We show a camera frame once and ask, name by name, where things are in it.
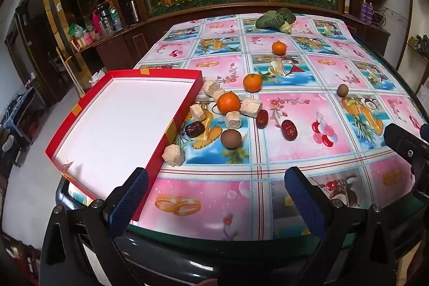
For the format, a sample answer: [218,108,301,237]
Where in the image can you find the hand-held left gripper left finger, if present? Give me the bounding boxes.
[39,167,150,286]

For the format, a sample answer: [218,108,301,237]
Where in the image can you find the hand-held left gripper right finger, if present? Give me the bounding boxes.
[284,166,399,286]

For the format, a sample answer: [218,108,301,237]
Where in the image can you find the red shallow cardboard box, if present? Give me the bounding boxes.
[45,69,204,222]

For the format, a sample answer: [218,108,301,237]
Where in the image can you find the pink printed tablecloth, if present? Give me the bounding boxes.
[134,14,426,241]

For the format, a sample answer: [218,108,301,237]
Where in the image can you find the large brown longan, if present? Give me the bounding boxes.
[220,129,242,149]

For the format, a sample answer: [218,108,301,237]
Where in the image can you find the white plastic bag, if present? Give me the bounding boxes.
[90,71,107,86]

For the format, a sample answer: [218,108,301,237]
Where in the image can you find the dark wooden cabinet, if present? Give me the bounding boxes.
[13,0,391,99]

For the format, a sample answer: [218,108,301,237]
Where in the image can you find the green leafy cabbage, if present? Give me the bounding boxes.
[255,8,297,35]

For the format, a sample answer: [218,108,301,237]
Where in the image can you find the green packet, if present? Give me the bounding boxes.
[68,23,84,39]

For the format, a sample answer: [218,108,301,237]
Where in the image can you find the steel thermos flask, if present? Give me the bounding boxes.
[97,3,115,36]

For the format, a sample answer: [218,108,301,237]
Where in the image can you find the black thermos flask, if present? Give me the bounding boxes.
[127,0,141,24]

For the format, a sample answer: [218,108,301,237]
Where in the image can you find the yellow broom handle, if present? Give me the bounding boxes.
[56,46,86,99]

